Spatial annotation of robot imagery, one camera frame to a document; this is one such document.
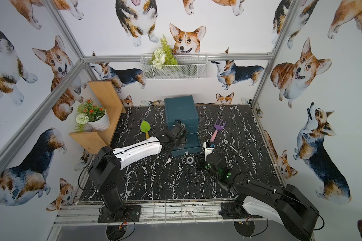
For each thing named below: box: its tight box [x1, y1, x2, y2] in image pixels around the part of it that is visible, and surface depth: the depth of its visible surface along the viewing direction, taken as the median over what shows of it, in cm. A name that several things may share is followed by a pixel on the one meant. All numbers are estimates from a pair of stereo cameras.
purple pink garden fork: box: [210, 117, 227, 142], surface depth 111 cm
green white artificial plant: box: [148, 34, 179, 70], surface depth 82 cm
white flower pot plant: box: [74, 97, 111, 133], surface depth 92 cm
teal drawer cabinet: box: [164, 95, 201, 157], surface depth 92 cm
